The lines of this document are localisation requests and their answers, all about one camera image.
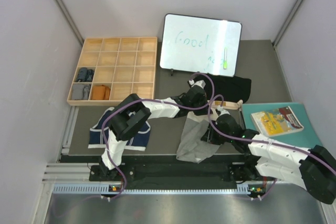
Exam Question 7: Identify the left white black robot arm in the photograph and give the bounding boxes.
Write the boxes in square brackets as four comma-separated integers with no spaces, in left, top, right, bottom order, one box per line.
[98,82,208,181]

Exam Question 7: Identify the black underwear beige waistband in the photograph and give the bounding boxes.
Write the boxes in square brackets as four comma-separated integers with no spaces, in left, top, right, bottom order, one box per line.
[207,74,252,103]

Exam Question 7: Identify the rolled dark patterned socks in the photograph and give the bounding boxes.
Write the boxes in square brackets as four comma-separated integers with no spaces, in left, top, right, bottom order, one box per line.
[75,67,95,82]

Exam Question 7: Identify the small whiteboard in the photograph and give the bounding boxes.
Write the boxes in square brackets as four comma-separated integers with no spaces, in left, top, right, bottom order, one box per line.
[160,14,242,77]

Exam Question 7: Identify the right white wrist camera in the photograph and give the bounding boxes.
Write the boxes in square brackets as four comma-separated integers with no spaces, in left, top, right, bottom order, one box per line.
[215,105,229,116]

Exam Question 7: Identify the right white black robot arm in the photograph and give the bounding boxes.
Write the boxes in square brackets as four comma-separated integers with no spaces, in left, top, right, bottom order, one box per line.
[209,112,335,205]

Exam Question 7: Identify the teal folder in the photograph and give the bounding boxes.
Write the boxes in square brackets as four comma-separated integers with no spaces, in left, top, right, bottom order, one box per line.
[242,102,322,148]

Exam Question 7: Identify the wooden compartment tray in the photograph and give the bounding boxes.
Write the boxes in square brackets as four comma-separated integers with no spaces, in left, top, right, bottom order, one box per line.
[67,37,158,106]

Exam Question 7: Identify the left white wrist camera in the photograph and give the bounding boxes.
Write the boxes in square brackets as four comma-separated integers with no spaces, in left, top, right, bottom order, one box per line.
[187,79,206,89]

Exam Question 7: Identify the grey underwear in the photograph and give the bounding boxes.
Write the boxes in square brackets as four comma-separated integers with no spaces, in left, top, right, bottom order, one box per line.
[176,112,219,163]

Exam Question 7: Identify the navy blue white underwear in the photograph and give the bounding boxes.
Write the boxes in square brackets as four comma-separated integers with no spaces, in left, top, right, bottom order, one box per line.
[87,106,152,152]

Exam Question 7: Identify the green marker pen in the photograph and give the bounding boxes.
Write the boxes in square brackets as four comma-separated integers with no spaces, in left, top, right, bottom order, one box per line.
[223,47,227,69]

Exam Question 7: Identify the rolled orange cloth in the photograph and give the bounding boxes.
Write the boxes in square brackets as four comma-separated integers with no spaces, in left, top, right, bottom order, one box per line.
[91,85,111,100]

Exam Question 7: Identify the yellow paperback book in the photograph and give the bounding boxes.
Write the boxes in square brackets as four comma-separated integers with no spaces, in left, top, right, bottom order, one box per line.
[251,106,304,137]

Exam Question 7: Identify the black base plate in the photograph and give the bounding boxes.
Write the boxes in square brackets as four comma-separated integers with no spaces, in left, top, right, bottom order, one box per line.
[89,159,263,183]

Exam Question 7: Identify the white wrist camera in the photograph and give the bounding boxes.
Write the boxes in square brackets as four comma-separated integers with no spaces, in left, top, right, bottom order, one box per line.
[187,79,206,89]
[215,105,229,116]

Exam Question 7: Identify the rolled grey cloth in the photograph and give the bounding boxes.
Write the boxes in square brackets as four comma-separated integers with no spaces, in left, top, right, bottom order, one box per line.
[71,84,91,100]

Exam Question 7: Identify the white slotted cable duct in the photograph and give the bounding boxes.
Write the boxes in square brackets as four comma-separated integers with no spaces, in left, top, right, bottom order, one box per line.
[52,183,266,195]

